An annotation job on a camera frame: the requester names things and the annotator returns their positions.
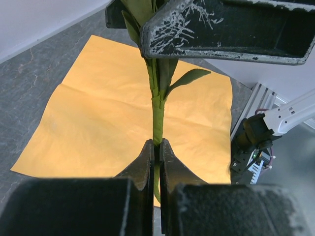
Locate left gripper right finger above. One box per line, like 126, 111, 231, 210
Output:
159, 139, 311, 236

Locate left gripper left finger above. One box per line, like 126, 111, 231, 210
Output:
0, 140, 154, 236

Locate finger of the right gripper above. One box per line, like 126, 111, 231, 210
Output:
140, 0, 315, 65
105, 0, 168, 30

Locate mauve purple rose stem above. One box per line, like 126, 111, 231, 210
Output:
123, 12, 210, 202

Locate orange wrapping paper sheet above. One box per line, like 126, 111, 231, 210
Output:
12, 35, 232, 183

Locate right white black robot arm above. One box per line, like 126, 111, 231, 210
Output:
105, 0, 315, 184

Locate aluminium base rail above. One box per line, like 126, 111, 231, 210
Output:
231, 83, 287, 140

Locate grey slotted cable duct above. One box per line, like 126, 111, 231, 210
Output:
249, 161, 264, 184

